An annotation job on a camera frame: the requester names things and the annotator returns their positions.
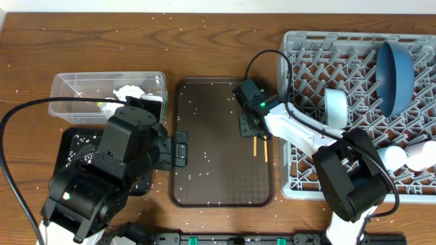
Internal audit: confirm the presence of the wooden chopstick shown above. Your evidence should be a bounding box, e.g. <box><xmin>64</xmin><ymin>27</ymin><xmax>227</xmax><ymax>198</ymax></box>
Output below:
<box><xmin>253</xmin><ymin>137</ymin><xmax>257</xmax><ymax>157</ymax></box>
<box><xmin>264</xmin><ymin>136</ymin><xmax>268</xmax><ymax>163</ymax></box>

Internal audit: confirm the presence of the white napkin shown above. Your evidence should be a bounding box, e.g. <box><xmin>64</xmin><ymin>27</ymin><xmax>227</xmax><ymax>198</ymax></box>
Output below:
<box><xmin>112</xmin><ymin>85</ymin><xmax>152</xmax><ymax>101</ymax></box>

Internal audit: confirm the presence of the light blue rice bowl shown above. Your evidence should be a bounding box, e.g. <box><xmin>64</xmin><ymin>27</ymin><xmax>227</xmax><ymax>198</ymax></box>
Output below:
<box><xmin>324</xmin><ymin>88</ymin><xmax>348</xmax><ymax>129</ymax></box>

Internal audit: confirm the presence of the pile of white rice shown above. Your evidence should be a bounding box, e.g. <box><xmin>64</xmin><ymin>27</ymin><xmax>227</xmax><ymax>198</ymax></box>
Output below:
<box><xmin>65</xmin><ymin>134</ymin><xmax>102</xmax><ymax>167</ymax></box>

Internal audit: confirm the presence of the blue plate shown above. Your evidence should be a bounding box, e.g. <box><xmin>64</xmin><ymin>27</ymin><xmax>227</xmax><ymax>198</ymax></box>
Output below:
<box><xmin>375</xmin><ymin>42</ymin><xmax>415</xmax><ymax>118</ymax></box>

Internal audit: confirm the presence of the light blue cup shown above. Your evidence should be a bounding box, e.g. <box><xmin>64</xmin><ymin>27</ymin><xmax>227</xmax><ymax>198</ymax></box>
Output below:
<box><xmin>377</xmin><ymin>146</ymin><xmax>407</xmax><ymax>173</ymax></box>

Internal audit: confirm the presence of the pink and white cup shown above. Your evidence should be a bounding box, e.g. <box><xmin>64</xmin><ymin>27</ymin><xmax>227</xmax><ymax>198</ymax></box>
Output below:
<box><xmin>405</xmin><ymin>140</ymin><xmax>436</xmax><ymax>172</ymax></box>

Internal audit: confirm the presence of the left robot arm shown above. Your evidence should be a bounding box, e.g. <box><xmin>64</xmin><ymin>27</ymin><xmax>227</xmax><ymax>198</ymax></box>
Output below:
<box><xmin>39</xmin><ymin>97</ymin><xmax>188</xmax><ymax>244</ymax></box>

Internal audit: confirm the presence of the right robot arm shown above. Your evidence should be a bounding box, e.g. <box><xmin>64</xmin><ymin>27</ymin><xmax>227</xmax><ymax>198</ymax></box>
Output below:
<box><xmin>232</xmin><ymin>79</ymin><xmax>399</xmax><ymax>244</ymax></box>

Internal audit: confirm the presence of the grey dishwasher rack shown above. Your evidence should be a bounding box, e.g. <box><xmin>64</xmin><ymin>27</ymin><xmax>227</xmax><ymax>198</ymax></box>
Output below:
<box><xmin>279</xmin><ymin>31</ymin><xmax>435</xmax><ymax>204</ymax></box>

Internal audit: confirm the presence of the brown serving tray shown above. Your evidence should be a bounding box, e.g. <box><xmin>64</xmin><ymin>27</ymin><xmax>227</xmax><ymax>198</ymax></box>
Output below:
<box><xmin>169</xmin><ymin>78</ymin><xmax>274</xmax><ymax>208</ymax></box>

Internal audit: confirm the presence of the clear plastic bin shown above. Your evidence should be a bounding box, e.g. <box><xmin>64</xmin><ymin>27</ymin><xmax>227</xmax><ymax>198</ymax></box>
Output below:
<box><xmin>48</xmin><ymin>71</ymin><xmax>168</xmax><ymax>125</ymax></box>

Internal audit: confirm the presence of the black plastic tray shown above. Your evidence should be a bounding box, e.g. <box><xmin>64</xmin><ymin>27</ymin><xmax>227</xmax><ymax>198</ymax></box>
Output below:
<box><xmin>53</xmin><ymin>127</ymin><xmax>153</xmax><ymax>196</ymax></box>

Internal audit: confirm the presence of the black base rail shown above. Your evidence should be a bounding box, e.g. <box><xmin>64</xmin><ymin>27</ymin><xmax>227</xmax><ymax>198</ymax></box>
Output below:
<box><xmin>96</xmin><ymin>233</ymin><xmax>407</xmax><ymax>245</ymax></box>

